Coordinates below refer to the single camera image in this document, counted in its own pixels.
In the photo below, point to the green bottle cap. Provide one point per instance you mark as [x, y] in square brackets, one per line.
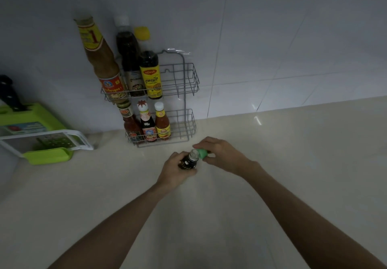
[203, 153]

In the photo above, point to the small green label bottle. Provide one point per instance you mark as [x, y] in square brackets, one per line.
[189, 160]

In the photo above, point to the person's left forearm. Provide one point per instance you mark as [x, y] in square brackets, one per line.
[112, 235]

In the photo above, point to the person's right hand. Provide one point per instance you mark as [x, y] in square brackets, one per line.
[226, 155]

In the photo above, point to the person's right forearm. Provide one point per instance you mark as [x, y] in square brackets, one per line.
[308, 217]

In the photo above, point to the person's left hand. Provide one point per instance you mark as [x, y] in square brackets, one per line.
[172, 172]

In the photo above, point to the green grater container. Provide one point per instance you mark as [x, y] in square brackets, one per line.
[48, 157]

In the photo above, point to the yellow label soy sauce bottle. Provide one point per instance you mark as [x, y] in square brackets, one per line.
[151, 78]

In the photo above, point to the oyster sauce bottle red-white cap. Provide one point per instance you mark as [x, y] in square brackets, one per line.
[148, 126]

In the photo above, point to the green knife block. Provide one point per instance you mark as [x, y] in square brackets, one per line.
[33, 116]

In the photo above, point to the dark sauce bottle white cap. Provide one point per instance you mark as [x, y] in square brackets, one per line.
[128, 51]

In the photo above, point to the orange chili sauce bottle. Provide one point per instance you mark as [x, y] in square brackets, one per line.
[162, 123]

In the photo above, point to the white framed metal grater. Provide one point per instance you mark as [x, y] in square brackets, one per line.
[54, 140]

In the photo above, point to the tall light brown sauce bottle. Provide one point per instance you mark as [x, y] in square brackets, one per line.
[101, 57]

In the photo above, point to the gold lid red sauce bottle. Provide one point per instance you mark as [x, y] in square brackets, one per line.
[131, 123]

